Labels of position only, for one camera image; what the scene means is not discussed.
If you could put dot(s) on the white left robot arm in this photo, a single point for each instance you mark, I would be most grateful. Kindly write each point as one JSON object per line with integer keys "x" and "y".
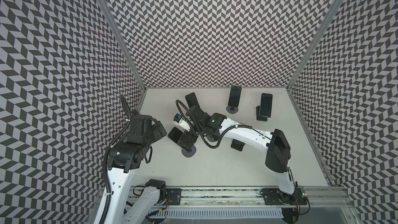
{"x": 122, "y": 160}

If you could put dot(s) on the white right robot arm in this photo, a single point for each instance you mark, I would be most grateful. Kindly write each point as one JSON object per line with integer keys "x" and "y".
{"x": 213, "y": 129}

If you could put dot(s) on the round grey stand front left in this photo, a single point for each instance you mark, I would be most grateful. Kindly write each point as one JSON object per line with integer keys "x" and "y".
{"x": 188, "y": 153}

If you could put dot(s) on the round grey stand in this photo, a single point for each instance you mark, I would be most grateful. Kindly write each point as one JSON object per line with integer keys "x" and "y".
{"x": 212, "y": 138}
{"x": 188, "y": 153}
{"x": 232, "y": 110}

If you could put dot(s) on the round grey stand centre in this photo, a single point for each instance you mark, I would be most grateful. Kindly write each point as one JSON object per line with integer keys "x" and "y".
{"x": 212, "y": 138}

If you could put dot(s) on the phone on back left stand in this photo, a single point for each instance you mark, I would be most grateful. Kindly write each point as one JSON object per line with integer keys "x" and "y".
{"x": 192, "y": 100}

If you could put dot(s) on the round grey stand back right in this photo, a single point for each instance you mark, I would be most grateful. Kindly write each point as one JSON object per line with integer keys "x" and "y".
{"x": 232, "y": 110}

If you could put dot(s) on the green-edged phone on round stand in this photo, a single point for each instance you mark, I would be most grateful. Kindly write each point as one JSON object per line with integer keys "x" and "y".
{"x": 234, "y": 97}

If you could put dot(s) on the black block stand far right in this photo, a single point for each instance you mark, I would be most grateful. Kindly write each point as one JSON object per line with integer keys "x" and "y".
{"x": 260, "y": 117}

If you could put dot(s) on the dark phone on block stand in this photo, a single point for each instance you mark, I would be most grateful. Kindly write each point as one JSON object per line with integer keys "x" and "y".
{"x": 266, "y": 105}

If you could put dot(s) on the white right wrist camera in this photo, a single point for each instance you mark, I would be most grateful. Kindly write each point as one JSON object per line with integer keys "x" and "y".
{"x": 179, "y": 121}

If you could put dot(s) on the white slotted cable duct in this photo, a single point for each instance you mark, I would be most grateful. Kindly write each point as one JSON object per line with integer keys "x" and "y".
{"x": 220, "y": 213}

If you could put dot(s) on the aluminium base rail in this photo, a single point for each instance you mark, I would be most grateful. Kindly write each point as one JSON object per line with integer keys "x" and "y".
{"x": 250, "y": 196}

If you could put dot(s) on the aluminium corner post left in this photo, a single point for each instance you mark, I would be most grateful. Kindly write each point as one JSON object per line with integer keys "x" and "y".
{"x": 119, "y": 39}

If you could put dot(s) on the aluminium corner post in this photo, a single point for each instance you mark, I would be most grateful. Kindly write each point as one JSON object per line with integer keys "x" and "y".
{"x": 119, "y": 39}
{"x": 333, "y": 10}

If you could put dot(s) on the aluminium corner post right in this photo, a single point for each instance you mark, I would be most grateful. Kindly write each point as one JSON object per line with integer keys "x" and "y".
{"x": 333, "y": 10}

